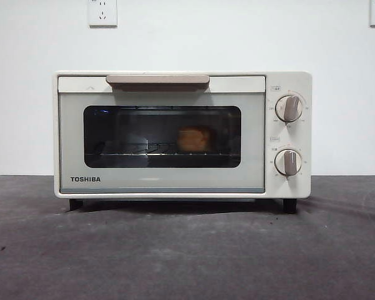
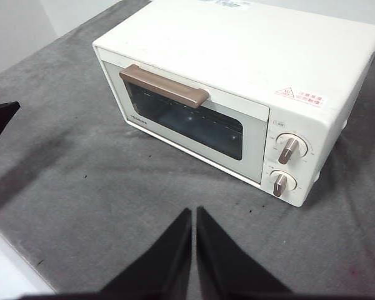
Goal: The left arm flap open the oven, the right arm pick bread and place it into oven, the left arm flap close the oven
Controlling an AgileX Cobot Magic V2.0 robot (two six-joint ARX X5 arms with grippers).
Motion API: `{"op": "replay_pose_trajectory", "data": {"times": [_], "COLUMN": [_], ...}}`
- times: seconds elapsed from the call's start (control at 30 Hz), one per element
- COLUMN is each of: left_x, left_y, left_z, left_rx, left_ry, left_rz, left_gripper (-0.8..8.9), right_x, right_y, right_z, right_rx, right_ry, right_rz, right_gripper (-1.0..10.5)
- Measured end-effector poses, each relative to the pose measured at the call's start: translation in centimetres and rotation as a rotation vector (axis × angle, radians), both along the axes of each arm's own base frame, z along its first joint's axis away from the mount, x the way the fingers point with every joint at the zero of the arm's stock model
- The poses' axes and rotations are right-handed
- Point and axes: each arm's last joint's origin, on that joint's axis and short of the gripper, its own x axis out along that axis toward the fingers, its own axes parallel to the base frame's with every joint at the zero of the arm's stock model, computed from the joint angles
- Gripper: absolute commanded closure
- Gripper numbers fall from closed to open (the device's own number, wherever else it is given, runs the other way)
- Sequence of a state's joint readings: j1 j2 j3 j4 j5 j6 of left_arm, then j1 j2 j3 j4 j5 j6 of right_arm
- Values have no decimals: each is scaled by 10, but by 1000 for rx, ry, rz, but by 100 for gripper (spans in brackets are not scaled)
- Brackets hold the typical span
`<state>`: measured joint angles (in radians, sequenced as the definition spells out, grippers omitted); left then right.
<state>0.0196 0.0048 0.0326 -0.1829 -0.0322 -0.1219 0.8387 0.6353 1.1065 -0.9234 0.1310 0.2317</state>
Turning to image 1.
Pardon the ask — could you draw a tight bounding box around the golden brown bread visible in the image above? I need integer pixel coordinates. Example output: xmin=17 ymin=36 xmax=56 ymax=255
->
xmin=177 ymin=125 xmax=214 ymax=152

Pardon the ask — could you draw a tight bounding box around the oven door with beige handle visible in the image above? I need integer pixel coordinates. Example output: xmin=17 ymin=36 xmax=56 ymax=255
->
xmin=57 ymin=74 xmax=266 ymax=194

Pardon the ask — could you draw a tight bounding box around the cream beige oven knob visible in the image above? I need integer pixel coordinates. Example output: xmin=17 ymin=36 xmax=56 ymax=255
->
xmin=274 ymin=149 xmax=303 ymax=176
xmin=274 ymin=95 xmax=304 ymax=123

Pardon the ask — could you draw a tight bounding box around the cream white toaster oven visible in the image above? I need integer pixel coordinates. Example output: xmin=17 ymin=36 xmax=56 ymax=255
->
xmin=52 ymin=70 xmax=313 ymax=214

